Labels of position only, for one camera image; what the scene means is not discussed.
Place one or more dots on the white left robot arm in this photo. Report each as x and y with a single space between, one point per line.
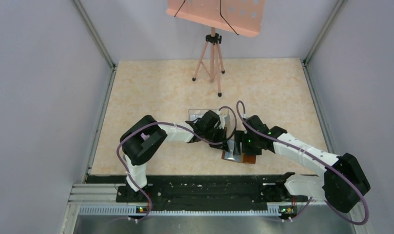
144 138

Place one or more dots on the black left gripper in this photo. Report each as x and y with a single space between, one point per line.
222 131

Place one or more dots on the brown leather card holder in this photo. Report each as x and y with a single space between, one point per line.
238 158

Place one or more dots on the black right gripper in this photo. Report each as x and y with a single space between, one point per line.
240 136

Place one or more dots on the clear plastic card box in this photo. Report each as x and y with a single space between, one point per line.
200 113

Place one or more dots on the pink music stand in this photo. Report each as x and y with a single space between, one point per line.
241 17

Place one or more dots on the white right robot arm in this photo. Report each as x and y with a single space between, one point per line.
339 180

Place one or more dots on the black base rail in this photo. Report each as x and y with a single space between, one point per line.
209 193

